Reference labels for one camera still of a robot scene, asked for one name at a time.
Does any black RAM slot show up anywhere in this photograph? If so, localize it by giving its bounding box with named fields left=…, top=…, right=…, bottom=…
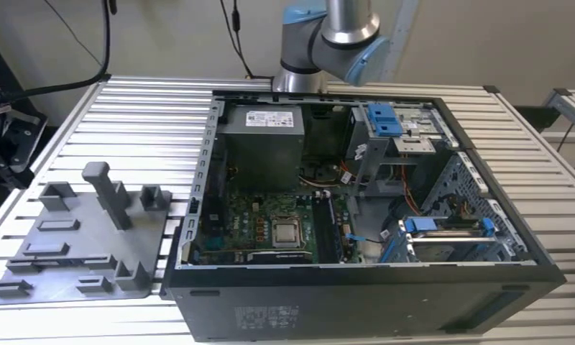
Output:
left=314, top=195, right=335, bottom=263

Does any grey parts rack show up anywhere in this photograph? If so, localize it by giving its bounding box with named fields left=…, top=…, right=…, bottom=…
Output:
left=0, top=161, right=175, bottom=307

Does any black case fan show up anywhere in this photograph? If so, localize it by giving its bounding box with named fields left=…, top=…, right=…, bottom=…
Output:
left=204, top=143, right=230, bottom=233

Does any grey power supply unit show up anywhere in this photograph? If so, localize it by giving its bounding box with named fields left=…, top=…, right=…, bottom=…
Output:
left=218, top=106, right=307, bottom=192

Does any green motherboard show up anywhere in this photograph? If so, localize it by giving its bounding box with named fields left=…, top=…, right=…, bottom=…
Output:
left=199, top=192, right=366, bottom=266

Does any metal CPU socket cover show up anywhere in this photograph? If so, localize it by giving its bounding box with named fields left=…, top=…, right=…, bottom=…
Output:
left=267, top=213, right=304, bottom=249

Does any silver CPU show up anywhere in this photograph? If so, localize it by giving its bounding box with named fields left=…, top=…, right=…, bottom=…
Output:
left=274, top=222, right=302, bottom=247

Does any black graphics card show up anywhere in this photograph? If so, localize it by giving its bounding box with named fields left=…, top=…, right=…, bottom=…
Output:
left=244, top=250, right=314, bottom=266

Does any blue drive carrier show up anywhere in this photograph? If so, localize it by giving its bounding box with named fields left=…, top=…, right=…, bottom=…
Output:
left=366, top=102, right=405, bottom=139

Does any grey metal drive cage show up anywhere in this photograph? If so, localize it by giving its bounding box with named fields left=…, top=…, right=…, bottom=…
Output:
left=346, top=101, right=455, bottom=198

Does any black PC case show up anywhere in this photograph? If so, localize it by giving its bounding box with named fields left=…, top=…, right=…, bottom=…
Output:
left=160, top=89, right=570, bottom=342

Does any hard disk in blue carrier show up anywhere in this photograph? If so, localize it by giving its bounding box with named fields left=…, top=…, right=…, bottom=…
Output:
left=378, top=215, right=505, bottom=265

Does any black box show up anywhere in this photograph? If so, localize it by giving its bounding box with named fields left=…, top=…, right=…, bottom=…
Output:
left=513, top=105, right=562, bottom=134

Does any aluminium side table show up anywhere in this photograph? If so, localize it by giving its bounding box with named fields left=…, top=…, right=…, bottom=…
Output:
left=541, top=88, right=575, bottom=144

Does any thick black cable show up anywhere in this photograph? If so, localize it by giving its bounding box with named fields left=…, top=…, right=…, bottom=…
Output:
left=0, top=0, right=115, bottom=101

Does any thin black camera cable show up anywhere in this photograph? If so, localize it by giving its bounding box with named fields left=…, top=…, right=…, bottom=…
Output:
left=219, top=0, right=258, bottom=79

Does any yellow and black wire bundle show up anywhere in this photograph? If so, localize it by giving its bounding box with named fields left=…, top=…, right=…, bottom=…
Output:
left=298, top=161, right=354, bottom=187

